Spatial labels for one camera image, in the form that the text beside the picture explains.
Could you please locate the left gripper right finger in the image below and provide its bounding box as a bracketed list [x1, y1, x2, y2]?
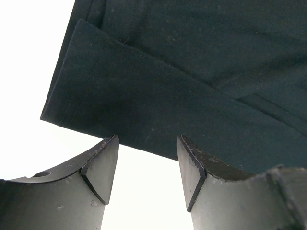
[177, 135, 307, 230]

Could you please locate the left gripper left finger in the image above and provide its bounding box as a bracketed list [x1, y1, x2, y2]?
[0, 135, 119, 230]

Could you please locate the black t shirt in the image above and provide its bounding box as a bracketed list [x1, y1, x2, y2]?
[41, 0, 307, 173]

